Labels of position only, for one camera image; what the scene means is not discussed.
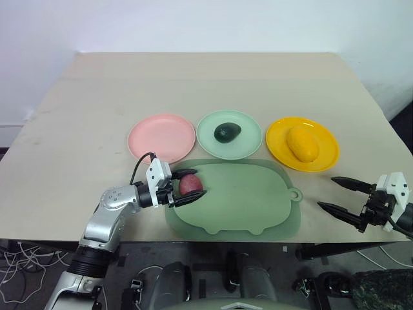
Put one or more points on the yellow plate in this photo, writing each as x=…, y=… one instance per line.
x=280, y=142

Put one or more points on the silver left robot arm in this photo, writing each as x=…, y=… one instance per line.
x=106, y=213

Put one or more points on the red round fruit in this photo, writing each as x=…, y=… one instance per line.
x=190, y=185

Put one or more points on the dark rounded robot leg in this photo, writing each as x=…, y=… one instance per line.
x=255, y=279
x=171, y=284

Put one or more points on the grey-green robot torso edge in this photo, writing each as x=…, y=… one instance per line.
x=238, y=303

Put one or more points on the pink plate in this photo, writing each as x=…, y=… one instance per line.
x=161, y=137

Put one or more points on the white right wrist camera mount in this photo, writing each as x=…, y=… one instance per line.
x=398, y=190

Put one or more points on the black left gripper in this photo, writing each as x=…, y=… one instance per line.
x=166, y=190

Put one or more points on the black table frame bar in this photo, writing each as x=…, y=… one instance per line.
x=342, y=249

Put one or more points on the light green plate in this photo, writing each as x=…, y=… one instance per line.
x=229, y=142

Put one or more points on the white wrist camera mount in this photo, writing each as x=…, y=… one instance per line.
x=398, y=190
x=156, y=174

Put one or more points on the yellow mango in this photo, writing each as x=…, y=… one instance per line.
x=303, y=143

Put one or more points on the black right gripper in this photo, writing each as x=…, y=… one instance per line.
x=376, y=208

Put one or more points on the green silicone mat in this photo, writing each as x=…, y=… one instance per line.
x=245, y=197

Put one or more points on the dark green avocado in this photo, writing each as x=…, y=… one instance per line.
x=227, y=131

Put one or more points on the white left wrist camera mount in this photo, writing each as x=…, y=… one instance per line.
x=156, y=174

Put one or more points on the dark camouflage cloth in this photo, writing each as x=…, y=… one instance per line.
x=382, y=287

